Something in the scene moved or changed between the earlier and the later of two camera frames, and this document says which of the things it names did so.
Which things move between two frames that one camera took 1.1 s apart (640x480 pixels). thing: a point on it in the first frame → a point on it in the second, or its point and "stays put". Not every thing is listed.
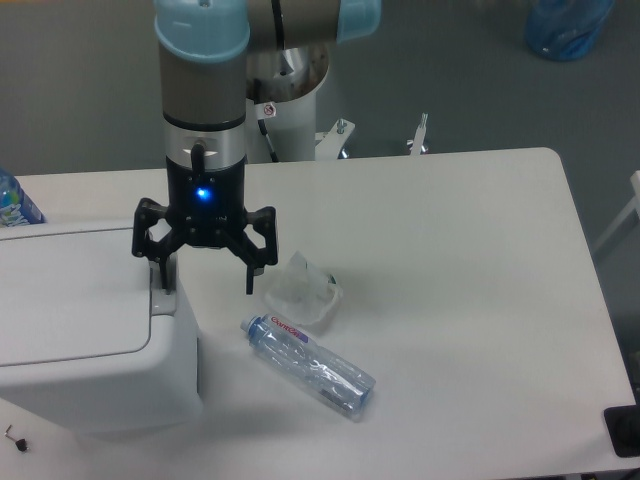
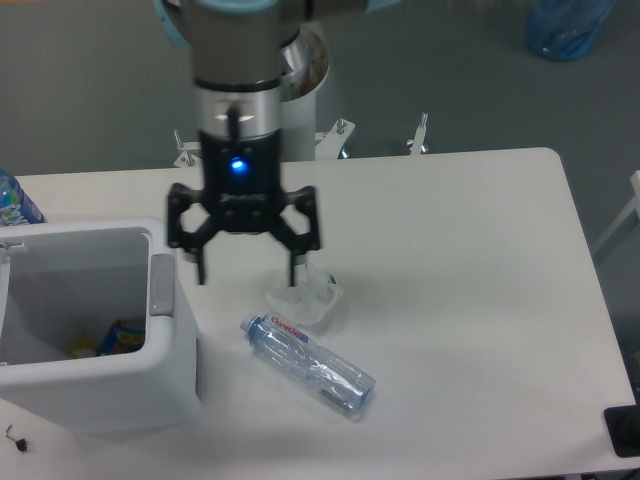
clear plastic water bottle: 308,365 stays put
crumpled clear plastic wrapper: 305,294 stays put
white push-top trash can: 88,339 stays put
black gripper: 208,209 → 243,184
